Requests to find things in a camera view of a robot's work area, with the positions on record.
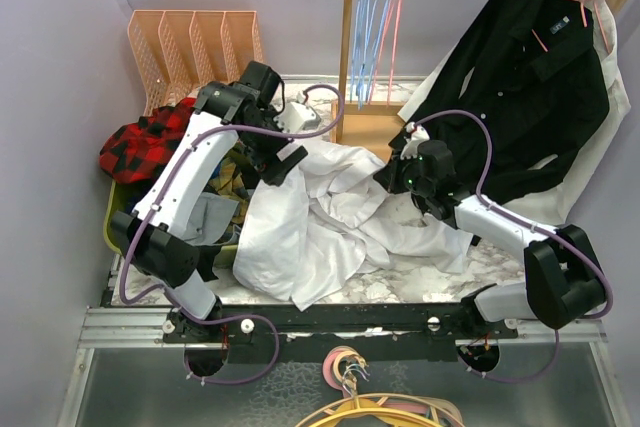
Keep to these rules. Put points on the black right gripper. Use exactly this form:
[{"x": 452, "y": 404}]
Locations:
[{"x": 389, "y": 175}]

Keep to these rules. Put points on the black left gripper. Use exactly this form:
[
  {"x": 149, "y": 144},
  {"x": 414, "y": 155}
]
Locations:
[{"x": 271, "y": 168}]

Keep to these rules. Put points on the white shirt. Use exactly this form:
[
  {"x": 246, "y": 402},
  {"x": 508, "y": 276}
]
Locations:
[
  {"x": 330, "y": 220},
  {"x": 554, "y": 205}
]

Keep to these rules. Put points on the pink wire hanger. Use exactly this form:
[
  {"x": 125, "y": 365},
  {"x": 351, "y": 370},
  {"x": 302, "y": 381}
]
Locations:
[{"x": 398, "y": 5}]

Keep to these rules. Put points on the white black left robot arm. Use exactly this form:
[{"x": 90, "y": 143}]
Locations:
[{"x": 151, "y": 236}]

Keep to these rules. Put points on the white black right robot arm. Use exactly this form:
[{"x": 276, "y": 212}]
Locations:
[{"x": 563, "y": 280}]

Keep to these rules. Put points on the red black plaid shirt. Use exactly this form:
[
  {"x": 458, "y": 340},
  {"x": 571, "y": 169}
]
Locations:
[{"x": 140, "y": 151}]

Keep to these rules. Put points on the white hanging shirt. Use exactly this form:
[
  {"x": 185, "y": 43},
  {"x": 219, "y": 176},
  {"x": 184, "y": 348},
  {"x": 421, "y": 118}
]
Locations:
[{"x": 554, "y": 205}]

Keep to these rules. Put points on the black hanging shirt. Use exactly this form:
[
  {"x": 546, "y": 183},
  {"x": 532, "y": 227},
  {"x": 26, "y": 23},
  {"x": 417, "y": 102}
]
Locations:
[{"x": 525, "y": 75}]

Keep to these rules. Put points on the clothes pile in bin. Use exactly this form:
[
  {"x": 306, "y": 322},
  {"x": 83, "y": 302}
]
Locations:
[{"x": 234, "y": 179}]

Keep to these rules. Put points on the green plastic laundry bin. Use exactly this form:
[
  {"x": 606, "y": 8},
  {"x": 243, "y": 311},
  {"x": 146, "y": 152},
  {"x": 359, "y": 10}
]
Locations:
[{"x": 208, "y": 228}]

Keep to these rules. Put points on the peach plastic file organizer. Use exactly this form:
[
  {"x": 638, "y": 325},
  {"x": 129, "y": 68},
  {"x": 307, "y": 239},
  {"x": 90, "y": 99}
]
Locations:
[{"x": 178, "y": 51}]

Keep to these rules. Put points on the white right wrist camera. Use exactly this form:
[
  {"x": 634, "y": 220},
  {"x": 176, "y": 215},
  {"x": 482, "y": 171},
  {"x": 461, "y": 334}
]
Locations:
[{"x": 414, "y": 135}]

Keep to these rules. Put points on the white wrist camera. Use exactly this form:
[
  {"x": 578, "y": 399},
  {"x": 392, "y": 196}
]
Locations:
[
  {"x": 298, "y": 116},
  {"x": 414, "y": 135}
]

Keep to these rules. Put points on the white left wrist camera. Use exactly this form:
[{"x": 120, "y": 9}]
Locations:
[{"x": 298, "y": 116}]

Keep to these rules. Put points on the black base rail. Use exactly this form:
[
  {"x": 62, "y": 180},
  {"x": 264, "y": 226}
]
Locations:
[{"x": 441, "y": 325}]

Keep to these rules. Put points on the blue wire hangers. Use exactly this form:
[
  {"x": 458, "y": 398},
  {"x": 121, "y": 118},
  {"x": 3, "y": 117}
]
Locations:
[{"x": 371, "y": 16}]

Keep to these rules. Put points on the aluminium frame rail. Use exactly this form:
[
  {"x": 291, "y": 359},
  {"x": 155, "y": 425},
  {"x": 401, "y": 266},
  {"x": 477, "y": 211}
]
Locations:
[{"x": 144, "y": 328}]

